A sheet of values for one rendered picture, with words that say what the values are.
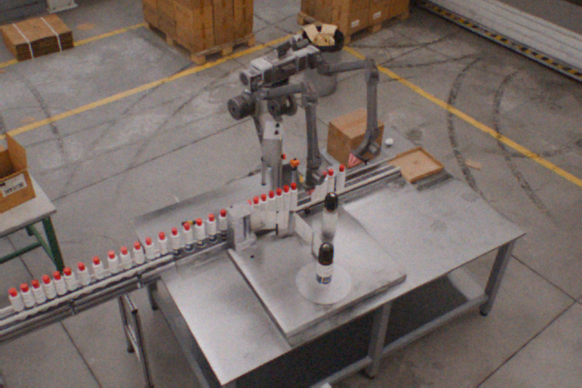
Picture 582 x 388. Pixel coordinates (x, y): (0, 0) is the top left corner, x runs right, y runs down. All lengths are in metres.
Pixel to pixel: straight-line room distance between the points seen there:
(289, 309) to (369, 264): 0.56
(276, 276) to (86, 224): 2.17
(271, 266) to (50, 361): 1.67
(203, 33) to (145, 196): 2.33
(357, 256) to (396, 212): 0.53
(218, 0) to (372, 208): 3.67
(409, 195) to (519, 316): 1.23
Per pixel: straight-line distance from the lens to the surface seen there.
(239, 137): 6.01
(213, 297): 3.55
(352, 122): 4.31
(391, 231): 3.95
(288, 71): 4.15
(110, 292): 3.64
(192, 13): 6.91
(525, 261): 5.22
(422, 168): 4.46
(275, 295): 3.48
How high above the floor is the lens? 3.58
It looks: 39 degrees down
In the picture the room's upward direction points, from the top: 2 degrees clockwise
